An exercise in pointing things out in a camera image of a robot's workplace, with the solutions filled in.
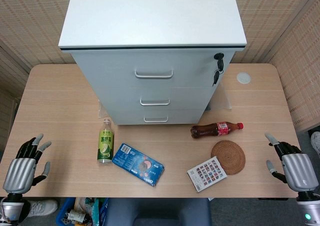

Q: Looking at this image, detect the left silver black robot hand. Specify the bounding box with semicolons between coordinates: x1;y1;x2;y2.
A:
2;133;53;194

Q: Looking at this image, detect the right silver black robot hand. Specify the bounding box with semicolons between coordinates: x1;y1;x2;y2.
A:
264;132;320;193

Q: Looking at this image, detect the white drawer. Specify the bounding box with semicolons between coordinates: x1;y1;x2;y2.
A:
105;109;209;125
70;49;236;89
91;86;221;111

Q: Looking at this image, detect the medium silver drawer handle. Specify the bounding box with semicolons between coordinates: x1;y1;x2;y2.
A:
139;98;171;107

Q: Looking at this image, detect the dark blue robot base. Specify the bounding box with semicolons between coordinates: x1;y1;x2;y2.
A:
103;198;212;226

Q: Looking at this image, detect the white bottom drawer front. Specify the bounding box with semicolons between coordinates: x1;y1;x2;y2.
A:
105;109;209;125

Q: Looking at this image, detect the white top drawer front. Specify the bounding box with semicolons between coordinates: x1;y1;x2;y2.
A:
70;49;236;89

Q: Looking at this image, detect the white three-drawer cabinet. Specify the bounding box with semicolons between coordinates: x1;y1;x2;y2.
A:
58;0;248;126

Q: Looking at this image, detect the white sneaker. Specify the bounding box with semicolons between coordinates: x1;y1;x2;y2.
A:
311;131;320;155
26;199;59;218

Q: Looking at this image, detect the blue plastic storage bin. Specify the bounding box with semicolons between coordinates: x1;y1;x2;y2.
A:
55;197;110;226

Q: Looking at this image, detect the round woven rattan coaster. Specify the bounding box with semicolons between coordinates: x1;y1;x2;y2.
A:
210;140;247;175

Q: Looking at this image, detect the green lemon tea bottle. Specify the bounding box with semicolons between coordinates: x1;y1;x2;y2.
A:
96;119;115;164

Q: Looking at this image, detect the white box with picture grid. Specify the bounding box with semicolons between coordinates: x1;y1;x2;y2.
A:
187;156;228;193

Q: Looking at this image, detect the red-label cola bottle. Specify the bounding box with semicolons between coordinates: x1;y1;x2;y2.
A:
190;122;245;139

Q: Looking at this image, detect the clear plastic sheet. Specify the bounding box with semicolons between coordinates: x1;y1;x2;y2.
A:
206;85;233;111

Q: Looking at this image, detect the blue Oreo cookie box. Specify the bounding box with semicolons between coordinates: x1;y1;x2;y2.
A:
111;142;165;187

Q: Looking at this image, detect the black hanging spare key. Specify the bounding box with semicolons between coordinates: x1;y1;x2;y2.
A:
212;70;224;87

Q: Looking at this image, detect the black key in lock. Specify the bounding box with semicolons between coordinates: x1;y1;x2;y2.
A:
213;52;226;72

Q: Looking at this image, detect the grey round cable grommet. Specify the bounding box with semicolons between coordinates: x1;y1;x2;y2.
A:
236;72;252;85

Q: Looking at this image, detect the short silver drawer handle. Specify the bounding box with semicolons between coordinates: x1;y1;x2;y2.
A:
143;115;169;123

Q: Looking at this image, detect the long silver drawer handle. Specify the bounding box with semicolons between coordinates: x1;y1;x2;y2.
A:
134;68;174;80

